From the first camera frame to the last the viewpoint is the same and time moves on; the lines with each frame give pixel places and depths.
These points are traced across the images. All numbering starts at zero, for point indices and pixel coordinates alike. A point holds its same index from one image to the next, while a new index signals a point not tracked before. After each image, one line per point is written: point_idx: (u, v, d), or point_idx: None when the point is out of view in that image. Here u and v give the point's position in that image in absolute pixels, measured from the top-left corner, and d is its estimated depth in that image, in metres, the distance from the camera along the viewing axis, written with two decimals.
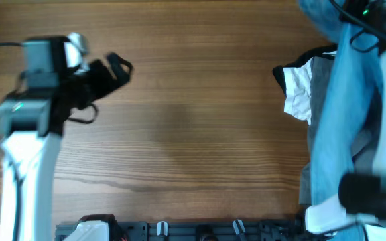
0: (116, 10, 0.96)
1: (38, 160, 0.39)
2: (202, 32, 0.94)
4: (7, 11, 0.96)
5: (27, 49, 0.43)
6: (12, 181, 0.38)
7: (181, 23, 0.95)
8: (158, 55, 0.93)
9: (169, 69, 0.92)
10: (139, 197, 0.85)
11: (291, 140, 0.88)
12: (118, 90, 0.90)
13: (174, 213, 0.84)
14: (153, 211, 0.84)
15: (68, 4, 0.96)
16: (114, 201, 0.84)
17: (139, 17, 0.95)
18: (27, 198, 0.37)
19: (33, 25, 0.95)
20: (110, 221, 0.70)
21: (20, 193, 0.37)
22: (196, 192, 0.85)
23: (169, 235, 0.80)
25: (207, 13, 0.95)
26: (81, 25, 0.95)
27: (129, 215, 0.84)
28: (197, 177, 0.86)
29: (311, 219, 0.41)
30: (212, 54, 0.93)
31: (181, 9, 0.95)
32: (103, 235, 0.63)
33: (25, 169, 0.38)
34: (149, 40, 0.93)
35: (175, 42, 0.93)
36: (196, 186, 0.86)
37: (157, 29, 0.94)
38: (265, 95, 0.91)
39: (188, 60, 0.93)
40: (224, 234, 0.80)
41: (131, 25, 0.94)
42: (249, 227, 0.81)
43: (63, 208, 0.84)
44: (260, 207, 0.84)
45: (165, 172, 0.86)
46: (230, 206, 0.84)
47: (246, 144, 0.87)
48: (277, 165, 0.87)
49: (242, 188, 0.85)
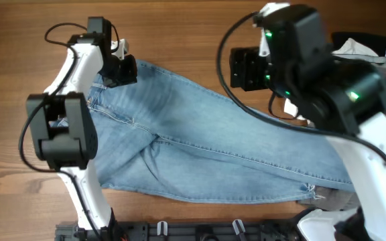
0: (116, 10, 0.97)
1: (84, 59, 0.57)
2: (202, 32, 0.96)
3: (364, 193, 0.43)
4: (7, 11, 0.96)
5: (91, 23, 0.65)
6: (72, 57, 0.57)
7: (181, 23, 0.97)
8: (159, 55, 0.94)
9: (169, 69, 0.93)
10: (140, 197, 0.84)
11: None
12: None
13: (174, 213, 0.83)
14: (153, 211, 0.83)
15: (69, 4, 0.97)
16: (115, 201, 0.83)
17: (139, 17, 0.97)
18: (76, 70, 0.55)
19: (33, 25, 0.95)
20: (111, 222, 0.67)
21: (76, 62, 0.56)
22: (200, 193, 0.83)
23: (169, 235, 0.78)
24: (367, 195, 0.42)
25: (207, 13, 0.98)
26: (82, 25, 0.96)
27: (130, 215, 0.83)
28: (199, 177, 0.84)
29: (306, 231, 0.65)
30: (212, 53, 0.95)
31: (181, 9, 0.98)
32: (106, 214, 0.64)
33: (82, 53, 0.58)
34: (150, 40, 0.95)
35: (175, 41, 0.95)
36: (198, 186, 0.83)
37: (157, 29, 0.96)
38: (265, 95, 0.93)
39: (189, 60, 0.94)
40: (224, 234, 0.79)
41: (132, 25, 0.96)
42: (249, 227, 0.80)
43: (62, 208, 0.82)
44: (260, 207, 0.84)
45: (165, 171, 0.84)
46: (230, 206, 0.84)
47: None
48: None
49: None
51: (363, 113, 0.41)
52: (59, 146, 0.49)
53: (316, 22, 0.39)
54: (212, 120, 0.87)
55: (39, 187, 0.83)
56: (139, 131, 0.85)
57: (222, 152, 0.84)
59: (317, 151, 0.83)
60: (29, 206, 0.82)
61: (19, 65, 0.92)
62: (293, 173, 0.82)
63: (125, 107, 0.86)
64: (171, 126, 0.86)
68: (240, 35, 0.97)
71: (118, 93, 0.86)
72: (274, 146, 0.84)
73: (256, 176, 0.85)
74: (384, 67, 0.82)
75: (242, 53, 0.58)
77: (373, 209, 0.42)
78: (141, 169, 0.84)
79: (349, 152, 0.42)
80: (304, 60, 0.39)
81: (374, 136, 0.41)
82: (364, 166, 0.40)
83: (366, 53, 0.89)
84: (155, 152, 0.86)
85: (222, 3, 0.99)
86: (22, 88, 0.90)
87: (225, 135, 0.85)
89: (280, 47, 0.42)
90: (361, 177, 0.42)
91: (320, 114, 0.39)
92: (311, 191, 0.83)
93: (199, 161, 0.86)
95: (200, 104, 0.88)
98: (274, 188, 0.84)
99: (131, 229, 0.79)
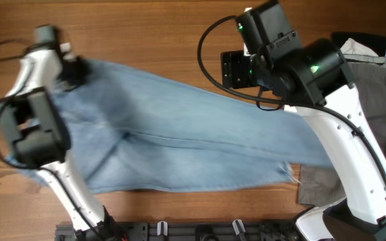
0: (116, 10, 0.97)
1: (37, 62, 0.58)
2: (201, 32, 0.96)
3: (346, 168, 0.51)
4: (7, 11, 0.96)
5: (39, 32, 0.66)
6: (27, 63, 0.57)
7: (181, 23, 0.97)
8: (158, 55, 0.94)
9: (169, 69, 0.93)
10: (140, 197, 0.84)
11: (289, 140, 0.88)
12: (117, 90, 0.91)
13: (174, 213, 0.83)
14: (153, 211, 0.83)
15: (69, 4, 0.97)
16: (114, 201, 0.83)
17: (139, 17, 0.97)
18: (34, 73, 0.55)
19: (33, 25, 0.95)
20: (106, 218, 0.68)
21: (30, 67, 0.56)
22: (178, 182, 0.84)
23: (169, 235, 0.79)
24: (347, 168, 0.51)
25: (207, 14, 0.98)
26: (82, 25, 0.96)
27: (130, 215, 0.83)
28: (172, 166, 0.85)
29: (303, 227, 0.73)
30: (211, 53, 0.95)
31: (181, 9, 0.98)
32: (98, 209, 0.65)
33: (37, 59, 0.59)
34: (149, 40, 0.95)
35: (175, 42, 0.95)
36: (177, 175, 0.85)
37: (157, 29, 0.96)
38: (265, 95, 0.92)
39: (189, 60, 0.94)
40: (224, 234, 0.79)
41: (131, 25, 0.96)
42: (250, 227, 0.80)
43: (62, 208, 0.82)
44: (260, 208, 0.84)
45: (136, 162, 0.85)
46: (230, 206, 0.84)
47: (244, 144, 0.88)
48: (276, 165, 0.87)
49: (242, 188, 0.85)
51: (324, 82, 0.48)
52: (35, 142, 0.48)
53: (281, 13, 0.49)
54: (162, 113, 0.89)
55: (39, 187, 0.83)
56: (103, 130, 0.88)
57: (188, 139, 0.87)
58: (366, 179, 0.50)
59: (285, 129, 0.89)
60: (29, 205, 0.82)
61: (19, 65, 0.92)
62: (264, 152, 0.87)
63: (86, 108, 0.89)
64: (137, 122, 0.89)
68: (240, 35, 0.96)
71: (89, 94, 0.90)
72: (238, 128, 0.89)
73: (231, 158, 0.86)
74: (384, 67, 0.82)
75: (229, 54, 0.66)
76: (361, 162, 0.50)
77: (350, 181, 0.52)
78: (117, 167, 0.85)
79: (324, 126, 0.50)
80: (271, 43, 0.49)
81: (342, 110, 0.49)
82: (340, 140, 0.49)
83: (366, 53, 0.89)
84: (130, 146, 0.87)
85: (222, 3, 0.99)
86: None
87: (194, 124, 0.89)
89: (249, 39, 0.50)
90: (336, 150, 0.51)
91: (287, 88, 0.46)
92: (289, 173, 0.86)
93: (171, 152, 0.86)
95: (167, 97, 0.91)
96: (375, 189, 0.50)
98: (254, 173, 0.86)
99: (131, 229, 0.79)
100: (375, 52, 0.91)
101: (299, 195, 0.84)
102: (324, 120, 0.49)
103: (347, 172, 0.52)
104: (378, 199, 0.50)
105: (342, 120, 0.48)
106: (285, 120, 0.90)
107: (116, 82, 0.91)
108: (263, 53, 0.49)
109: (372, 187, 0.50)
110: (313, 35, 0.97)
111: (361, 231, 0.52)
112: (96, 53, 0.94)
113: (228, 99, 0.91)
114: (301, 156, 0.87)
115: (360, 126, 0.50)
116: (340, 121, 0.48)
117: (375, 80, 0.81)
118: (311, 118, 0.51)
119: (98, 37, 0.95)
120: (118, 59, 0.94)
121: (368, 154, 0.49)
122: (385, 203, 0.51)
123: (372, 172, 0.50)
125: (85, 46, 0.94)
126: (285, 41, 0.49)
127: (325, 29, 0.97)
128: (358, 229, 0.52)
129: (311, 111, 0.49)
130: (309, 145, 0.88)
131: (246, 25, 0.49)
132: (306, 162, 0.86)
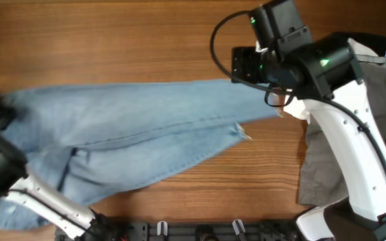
0: (116, 10, 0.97)
1: None
2: (201, 32, 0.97)
3: (351, 163, 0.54)
4: (6, 11, 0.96)
5: None
6: None
7: (181, 23, 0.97)
8: (158, 55, 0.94)
9: (169, 69, 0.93)
10: (140, 197, 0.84)
11: (289, 140, 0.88)
12: (115, 88, 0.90)
13: (174, 213, 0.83)
14: (153, 211, 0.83)
15: (69, 4, 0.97)
16: (115, 201, 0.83)
17: (139, 17, 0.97)
18: None
19: (33, 25, 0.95)
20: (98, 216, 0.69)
21: None
22: (143, 177, 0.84)
23: (169, 235, 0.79)
24: (352, 163, 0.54)
25: (206, 14, 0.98)
26: (82, 25, 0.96)
27: (130, 215, 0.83)
28: (129, 164, 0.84)
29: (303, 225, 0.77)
30: (212, 54, 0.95)
31: (181, 9, 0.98)
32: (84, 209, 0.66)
33: None
34: (149, 40, 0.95)
35: (175, 42, 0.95)
36: (139, 164, 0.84)
37: (157, 30, 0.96)
38: None
39: (189, 60, 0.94)
40: (224, 234, 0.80)
41: (132, 25, 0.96)
42: (249, 227, 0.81)
43: None
44: (259, 208, 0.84)
45: (98, 169, 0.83)
46: (230, 206, 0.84)
47: (244, 144, 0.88)
48: (276, 165, 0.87)
49: (242, 188, 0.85)
51: (333, 75, 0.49)
52: None
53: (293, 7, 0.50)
54: (100, 117, 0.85)
55: None
56: (52, 152, 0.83)
57: (139, 133, 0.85)
58: (368, 175, 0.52)
59: (204, 98, 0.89)
60: None
61: (18, 66, 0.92)
62: (212, 120, 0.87)
63: (29, 136, 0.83)
64: (80, 133, 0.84)
68: (241, 35, 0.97)
71: (22, 123, 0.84)
72: (183, 108, 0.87)
73: (183, 137, 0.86)
74: (384, 68, 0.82)
75: (240, 49, 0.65)
76: (364, 156, 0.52)
77: (354, 177, 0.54)
78: (77, 185, 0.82)
79: (330, 121, 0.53)
80: (283, 37, 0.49)
81: (350, 106, 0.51)
82: (346, 134, 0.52)
83: (366, 53, 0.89)
84: (83, 158, 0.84)
85: (222, 3, 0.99)
86: (22, 88, 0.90)
87: (136, 117, 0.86)
89: (260, 33, 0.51)
90: (342, 144, 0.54)
91: (297, 80, 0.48)
92: (242, 132, 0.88)
93: (125, 152, 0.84)
95: (100, 102, 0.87)
96: (378, 187, 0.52)
98: (209, 144, 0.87)
99: (131, 229, 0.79)
100: (375, 52, 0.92)
101: (299, 195, 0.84)
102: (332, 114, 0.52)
103: (351, 167, 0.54)
104: (379, 196, 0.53)
105: (348, 116, 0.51)
106: (214, 90, 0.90)
107: (116, 82, 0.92)
108: (273, 47, 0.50)
109: (375, 183, 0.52)
110: (313, 35, 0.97)
111: (360, 227, 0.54)
112: (96, 53, 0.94)
113: (133, 89, 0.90)
114: (250, 116, 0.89)
115: (366, 123, 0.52)
116: (347, 116, 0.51)
117: (375, 80, 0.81)
118: (320, 113, 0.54)
119: (98, 37, 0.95)
120: (119, 59, 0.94)
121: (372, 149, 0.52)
122: None
123: (376, 169, 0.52)
125: (85, 46, 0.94)
126: (297, 35, 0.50)
127: (325, 29, 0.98)
128: (356, 225, 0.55)
129: (319, 105, 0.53)
130: (251, 108, 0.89)
131: (259, 19, 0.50)
132: (255, 118, 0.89)
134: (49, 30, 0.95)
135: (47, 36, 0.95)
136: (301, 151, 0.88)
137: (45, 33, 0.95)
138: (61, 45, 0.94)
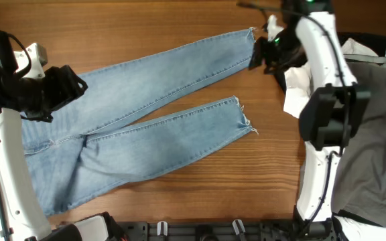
0: (116, 10, 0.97)
1: (1, 150, 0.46)
2: (201, 32, 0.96)
3: (312, 61, 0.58)
4: (7, 11, 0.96)
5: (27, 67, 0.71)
6: None
7: (181, 23, 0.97)
8: None
9: None
10: (139, 196, 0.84)
11: (289, 140, 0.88)
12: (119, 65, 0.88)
13: (174, 213, 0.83)
14: (153, 211, 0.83)
15: (70, 4, 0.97)
16: (114, 201, 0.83)
17: (139, 17, 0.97)
18: (1, 169, 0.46)
19: (34, 25, 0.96)
20: (106, 218, 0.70)
21: None
22: (151, 169, 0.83)
23: (169, 235, 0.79)
24: (313, 61, 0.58)
25: (207, 13, 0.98)
26: (82, 25, 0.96)
27: (129, 215, 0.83)
28: (137, 156, 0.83)
29: (302, 202, 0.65)
30: None
31: (181, 9, 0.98)
32: (98, 230, 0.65)
33: None
34: (150, 40, 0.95)
35: (175, 42, 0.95)
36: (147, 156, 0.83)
37: (157, 30, 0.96)
38: (265, 95, 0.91)
39: None
40: (224, 235, 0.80)
41: (132, 25, 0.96)
42: (249, 227, 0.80)
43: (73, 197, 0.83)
44: (259, 207, 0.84)
45: (107, 160, 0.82)
46: (230, 205, 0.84)
47: (244, 144, 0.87)
48: (276, 165, 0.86)
49: (241, 188, 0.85)
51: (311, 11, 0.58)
52: None
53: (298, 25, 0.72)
54: (103, 106, 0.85)
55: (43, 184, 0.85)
56: (64, 144, 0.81)
57: (146, 124, 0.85)
58: (319, 60, 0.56)
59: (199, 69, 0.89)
60: None
61: None
62: (214, 107, 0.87)
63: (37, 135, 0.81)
64: (87, 120, 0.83)
68: None
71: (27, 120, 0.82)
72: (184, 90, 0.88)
73: (191, 126, 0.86)
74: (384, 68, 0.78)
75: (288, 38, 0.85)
76: (323, 47, 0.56)
77: (315, 71, 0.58)
78: (88, 175, 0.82)
79: (301, 27, 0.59)
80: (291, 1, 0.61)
81: (322, 19, 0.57)
82: (313, 37, 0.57)
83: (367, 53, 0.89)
84: (93, 150, 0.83)
85: (222, 2, 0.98)
86: None
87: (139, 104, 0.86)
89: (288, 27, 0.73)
90: (310, 49, 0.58)
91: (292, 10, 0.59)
92: (248, 125, 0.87)
93: (131, 144, 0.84)
95: (97, 88, 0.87)
96: (330, 69, 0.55)
98: (216, 135, 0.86)
99: (131, 229, 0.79)
100: (375, 51, 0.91)
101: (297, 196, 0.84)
102: (303, 20, 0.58)
103: (313, 64, 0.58)
104: (330, 76, 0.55)
105: (313, 21, 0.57)
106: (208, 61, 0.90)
107: None
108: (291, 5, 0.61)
109: (328, 64, 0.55)
110: None
111: (311, 100, 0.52)
112: (96, 53, 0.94)
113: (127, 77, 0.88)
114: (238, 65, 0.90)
115: (329, 29, 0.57)
116: (312, 23, 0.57)
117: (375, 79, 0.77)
118: (300, 32, 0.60)
119: (98, 37, 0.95)
120: (118, 59, 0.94)
121: (331, 45, 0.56)
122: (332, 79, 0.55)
123: (330, 58, 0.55)
125: (85, 46, 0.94)
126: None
127: None
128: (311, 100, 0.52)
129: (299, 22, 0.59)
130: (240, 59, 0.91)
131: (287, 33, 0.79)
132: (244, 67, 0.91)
134: (49, 30, 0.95)
135: (48, 36, 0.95)
136: (301, 150, 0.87)
137: (46, 33, 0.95)
138: (61, 45, 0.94)
